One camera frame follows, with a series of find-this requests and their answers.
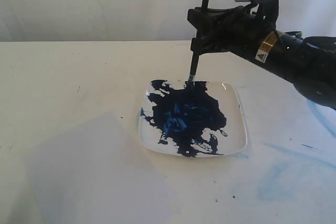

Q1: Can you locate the white paper sheet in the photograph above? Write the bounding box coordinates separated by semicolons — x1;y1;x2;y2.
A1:
24;113;181;223

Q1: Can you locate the white square paint plate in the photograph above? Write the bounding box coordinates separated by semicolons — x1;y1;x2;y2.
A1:
138;79;247;157

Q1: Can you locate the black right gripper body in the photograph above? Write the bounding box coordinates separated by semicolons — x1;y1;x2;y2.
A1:
207;5;278;63

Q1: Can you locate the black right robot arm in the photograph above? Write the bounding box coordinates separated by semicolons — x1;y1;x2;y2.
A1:
187;6;335;109

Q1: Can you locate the black paintbrush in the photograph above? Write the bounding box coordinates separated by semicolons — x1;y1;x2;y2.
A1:
186;0;209;90

